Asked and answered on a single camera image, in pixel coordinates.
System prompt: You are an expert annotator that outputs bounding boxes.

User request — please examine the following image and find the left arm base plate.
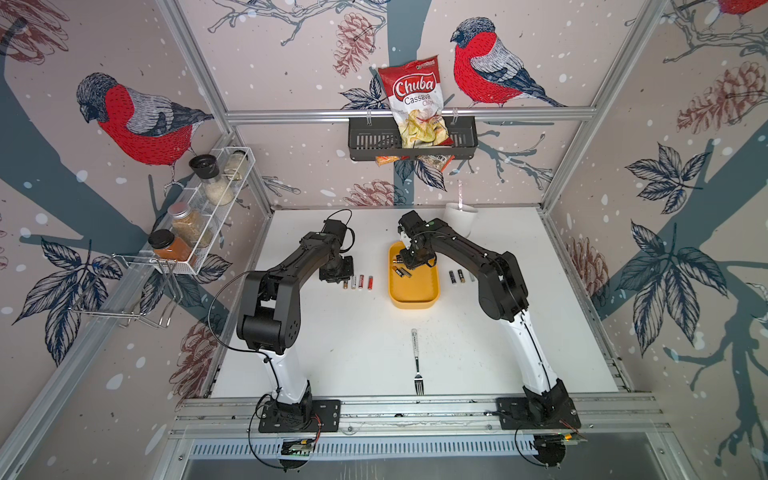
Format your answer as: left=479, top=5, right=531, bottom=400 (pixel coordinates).
left=257, top=399, right=341, bottom=433

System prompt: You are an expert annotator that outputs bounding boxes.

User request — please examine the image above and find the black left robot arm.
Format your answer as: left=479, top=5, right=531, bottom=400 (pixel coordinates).
left=236, top=218, right=354, bottom=425

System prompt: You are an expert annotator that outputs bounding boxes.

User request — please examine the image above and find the silver lid spice jar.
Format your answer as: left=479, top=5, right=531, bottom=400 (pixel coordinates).
left=167, top=202, right=213, bottom=249

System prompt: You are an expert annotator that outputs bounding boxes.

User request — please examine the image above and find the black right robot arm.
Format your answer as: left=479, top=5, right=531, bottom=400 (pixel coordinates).
left=398, top=210, right=570, bottom=424

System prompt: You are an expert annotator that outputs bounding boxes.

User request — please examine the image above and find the Chuba cassava chips bag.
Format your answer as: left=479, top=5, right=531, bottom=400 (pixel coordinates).
left=377, top=56, right=454, bottom=149

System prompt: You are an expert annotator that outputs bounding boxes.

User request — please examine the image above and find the aluminium frame corner post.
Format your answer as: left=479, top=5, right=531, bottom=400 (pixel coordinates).
left=152, top=0, right=274, bottom=214

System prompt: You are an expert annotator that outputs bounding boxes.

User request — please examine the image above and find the aluminium front rail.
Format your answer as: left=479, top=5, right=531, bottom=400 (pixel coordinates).
left=167, top=392, right=672, bottom=439

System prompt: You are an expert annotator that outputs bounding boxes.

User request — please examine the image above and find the white wire spice rack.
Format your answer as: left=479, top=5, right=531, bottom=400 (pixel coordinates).
left=116, top=146, right=255, bottom=279

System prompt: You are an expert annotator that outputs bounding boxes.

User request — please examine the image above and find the yellow plastic storage box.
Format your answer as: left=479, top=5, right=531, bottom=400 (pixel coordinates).
left=388, top=241, right=440, bottom=310

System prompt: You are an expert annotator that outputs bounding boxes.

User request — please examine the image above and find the orange spice jar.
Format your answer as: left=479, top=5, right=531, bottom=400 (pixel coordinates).
left=148, top=229, right=193, bottom=262

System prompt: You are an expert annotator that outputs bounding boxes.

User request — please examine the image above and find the silver fork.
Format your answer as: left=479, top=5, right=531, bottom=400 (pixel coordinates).
left=411, top=329, right=425, bottom=396

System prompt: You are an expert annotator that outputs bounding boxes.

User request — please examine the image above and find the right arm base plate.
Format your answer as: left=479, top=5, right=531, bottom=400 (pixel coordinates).
left=495, top=396, right=582, bottom=431

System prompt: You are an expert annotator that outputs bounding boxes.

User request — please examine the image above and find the black lid spice jar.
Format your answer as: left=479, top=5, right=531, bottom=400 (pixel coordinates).
left=189, top=154, right=235, bottom=206

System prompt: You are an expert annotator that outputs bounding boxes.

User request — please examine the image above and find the white cup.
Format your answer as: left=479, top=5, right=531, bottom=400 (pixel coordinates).
left=443, top=203, right=479, bottom=237

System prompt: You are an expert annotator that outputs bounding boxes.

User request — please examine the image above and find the black wire basket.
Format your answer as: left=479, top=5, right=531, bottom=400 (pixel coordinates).
left=348, top=117, right=479, bottom=161

